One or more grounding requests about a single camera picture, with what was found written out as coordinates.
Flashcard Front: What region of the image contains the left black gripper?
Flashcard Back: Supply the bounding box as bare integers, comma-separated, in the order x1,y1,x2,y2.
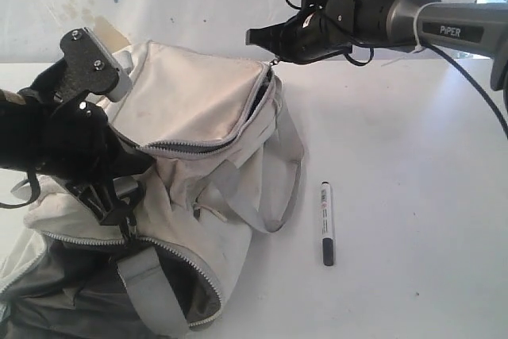
36,100,154,226

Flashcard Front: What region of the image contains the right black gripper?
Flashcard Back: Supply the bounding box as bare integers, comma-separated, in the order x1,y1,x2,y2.
245,8,352,64

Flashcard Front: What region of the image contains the white fabric zipper bag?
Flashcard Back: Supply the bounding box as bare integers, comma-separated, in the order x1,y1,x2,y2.
1,41,303,338

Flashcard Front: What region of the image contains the black and white marker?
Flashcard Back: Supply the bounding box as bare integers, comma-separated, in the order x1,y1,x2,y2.
320,182,335,267

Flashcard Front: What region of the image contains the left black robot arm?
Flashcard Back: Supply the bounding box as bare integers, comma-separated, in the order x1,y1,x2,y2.
1,89,154,228

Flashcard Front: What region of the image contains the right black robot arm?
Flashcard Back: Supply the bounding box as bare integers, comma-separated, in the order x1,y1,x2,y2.
245,0,507,91

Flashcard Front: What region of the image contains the black camera cable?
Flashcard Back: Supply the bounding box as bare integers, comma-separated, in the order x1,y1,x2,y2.
282,0,508,133

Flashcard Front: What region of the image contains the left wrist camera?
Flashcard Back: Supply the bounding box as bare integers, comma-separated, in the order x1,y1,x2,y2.
59,28,133,102

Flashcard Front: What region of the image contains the beige tape patch on wall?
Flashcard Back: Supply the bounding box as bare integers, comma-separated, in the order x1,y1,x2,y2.
93,17,131,52

